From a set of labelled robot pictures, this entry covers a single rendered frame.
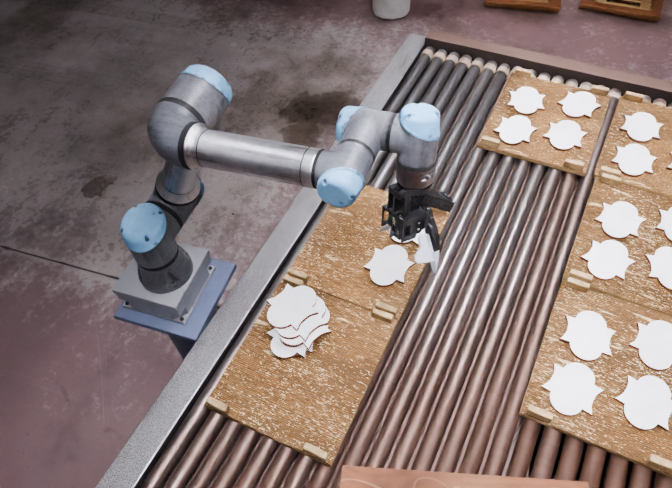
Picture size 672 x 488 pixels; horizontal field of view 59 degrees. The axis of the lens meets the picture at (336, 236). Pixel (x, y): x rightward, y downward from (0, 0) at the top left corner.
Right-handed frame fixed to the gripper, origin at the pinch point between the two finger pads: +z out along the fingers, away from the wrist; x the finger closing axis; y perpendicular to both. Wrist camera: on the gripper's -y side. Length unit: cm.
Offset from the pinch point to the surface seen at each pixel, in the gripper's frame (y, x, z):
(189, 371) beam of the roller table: 48, -29, 38
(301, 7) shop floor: -146, -302, 51
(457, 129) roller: -64, -55, 13
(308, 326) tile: 18.6, -16.5, 27.5
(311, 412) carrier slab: 27.9, -0.2, 37.4
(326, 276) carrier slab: 4.4, -30.4, 28.0
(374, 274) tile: -6.3, -22.2, 26.3
